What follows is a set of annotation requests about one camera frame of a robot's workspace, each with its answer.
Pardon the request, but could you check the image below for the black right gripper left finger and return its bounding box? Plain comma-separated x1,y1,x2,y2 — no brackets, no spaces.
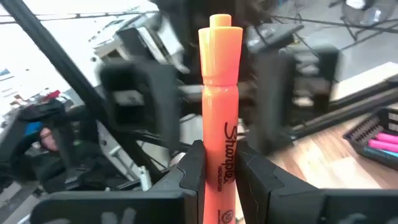
30,139,206,224

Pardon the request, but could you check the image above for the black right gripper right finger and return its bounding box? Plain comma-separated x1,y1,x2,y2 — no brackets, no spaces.
235,142,398,224

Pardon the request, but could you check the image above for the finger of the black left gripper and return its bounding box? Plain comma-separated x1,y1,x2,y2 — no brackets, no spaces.
248,51,297,154
98,60,182,151

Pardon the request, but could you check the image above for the orange Sharpie highlighter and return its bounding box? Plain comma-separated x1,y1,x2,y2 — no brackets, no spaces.
198,13,244,224

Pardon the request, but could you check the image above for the blue highlighter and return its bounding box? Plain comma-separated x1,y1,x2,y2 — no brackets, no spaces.
361,146,398,163

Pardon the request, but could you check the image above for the pink highlighter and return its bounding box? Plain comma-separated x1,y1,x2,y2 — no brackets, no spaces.
368,139,398,154
374,131,398,144

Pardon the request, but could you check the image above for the black plastic basket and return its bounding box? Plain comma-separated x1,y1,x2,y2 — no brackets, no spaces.
343,107,398,171

